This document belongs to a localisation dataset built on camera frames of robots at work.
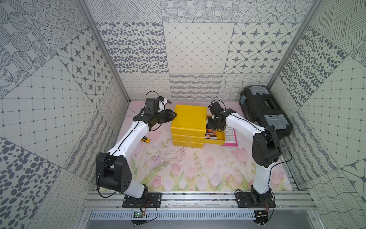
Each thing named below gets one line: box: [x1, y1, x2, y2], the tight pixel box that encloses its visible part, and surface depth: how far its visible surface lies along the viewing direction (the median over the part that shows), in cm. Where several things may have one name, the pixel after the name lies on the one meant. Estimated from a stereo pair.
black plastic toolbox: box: [238, 84, 294, 138], surface depth 95 cm
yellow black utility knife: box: [140, 135, 151, 144], surface depth 97 cm
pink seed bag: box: [221, 125, 239, 147], surface depth 97 cm
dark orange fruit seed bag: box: [204, 117, 217, 140], surface depth 92 cm
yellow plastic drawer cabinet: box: [170, 104, 208, 149], surface depth 84 cm
